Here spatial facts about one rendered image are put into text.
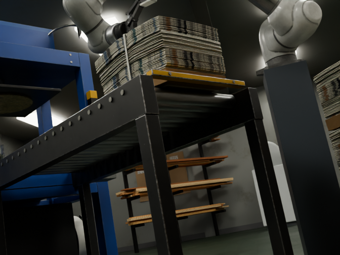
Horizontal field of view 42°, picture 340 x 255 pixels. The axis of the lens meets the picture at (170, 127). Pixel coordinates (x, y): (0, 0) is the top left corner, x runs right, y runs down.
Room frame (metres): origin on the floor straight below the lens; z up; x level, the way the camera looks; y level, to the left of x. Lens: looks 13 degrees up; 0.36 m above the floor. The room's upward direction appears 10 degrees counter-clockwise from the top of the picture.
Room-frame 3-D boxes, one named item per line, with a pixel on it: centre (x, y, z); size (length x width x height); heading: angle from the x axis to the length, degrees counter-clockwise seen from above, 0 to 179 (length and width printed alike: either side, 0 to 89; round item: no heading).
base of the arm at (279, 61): (2.09, -0.58, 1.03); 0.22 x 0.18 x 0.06; 81
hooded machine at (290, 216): (8.89, -1.88, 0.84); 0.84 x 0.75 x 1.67; 80
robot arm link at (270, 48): (2.07, -0.60, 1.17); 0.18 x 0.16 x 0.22; 20
